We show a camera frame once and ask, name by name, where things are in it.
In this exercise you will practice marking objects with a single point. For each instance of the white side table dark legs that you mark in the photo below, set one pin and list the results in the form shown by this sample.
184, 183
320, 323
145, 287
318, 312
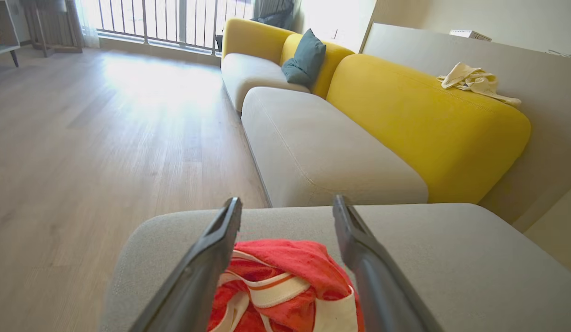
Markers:
2, 27

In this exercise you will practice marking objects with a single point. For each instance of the grey sofa seat cushion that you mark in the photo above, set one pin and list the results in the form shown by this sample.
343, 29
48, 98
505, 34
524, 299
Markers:
313, 147

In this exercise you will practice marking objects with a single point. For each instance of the large yellow sofa backrest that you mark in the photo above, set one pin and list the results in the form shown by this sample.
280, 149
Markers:
428, 124

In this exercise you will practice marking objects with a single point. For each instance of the teal throw pillow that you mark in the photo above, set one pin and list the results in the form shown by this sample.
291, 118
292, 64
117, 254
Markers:
306, 57

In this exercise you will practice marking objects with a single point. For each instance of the yellow sofa armrest by window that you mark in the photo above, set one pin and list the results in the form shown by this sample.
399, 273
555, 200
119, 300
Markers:
253, 37

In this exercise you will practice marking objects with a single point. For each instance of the small yellow sofa backrest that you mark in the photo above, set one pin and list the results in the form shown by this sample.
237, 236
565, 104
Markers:
334, 57

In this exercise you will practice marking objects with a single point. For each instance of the dark bundle behind sofa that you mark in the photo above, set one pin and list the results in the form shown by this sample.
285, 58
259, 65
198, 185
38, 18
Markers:
276, 16

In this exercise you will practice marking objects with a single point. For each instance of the red garment with white stripes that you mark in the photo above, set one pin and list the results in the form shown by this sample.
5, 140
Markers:
290, 258

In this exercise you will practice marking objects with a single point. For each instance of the cream cloth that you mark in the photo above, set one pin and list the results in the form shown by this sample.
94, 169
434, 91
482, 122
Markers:
474, 80

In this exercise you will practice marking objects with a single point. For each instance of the white box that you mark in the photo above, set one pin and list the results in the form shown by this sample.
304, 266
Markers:
470, 34

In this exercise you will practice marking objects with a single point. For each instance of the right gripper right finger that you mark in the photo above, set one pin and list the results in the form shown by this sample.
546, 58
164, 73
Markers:
382, 286

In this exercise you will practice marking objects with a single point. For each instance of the balcony window railing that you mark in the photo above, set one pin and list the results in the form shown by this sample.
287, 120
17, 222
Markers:
179, 23

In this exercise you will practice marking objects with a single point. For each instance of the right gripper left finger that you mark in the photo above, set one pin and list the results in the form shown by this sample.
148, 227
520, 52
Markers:
198, 276

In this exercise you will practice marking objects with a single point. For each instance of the sheer white curtain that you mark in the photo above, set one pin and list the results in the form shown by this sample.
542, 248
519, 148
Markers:
85, 23

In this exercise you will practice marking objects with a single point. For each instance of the wooden rack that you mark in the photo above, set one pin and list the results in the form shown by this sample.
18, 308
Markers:
50, 23

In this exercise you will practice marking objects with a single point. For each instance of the grey fabric ottoman seat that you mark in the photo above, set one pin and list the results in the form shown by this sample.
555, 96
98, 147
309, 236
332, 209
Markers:
451, 258

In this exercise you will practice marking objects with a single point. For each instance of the grey sofa seat by window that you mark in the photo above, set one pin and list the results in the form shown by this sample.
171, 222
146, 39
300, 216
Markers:
253, 74

